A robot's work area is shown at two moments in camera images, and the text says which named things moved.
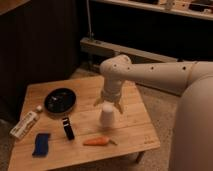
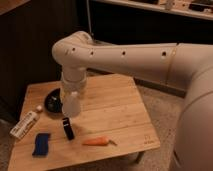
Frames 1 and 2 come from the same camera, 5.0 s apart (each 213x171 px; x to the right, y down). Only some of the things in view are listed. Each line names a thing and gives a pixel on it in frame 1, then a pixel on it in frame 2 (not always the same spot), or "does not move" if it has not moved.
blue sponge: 41,145 does not move
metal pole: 89,21 does not move
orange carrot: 99,141 does not move
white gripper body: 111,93 → 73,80
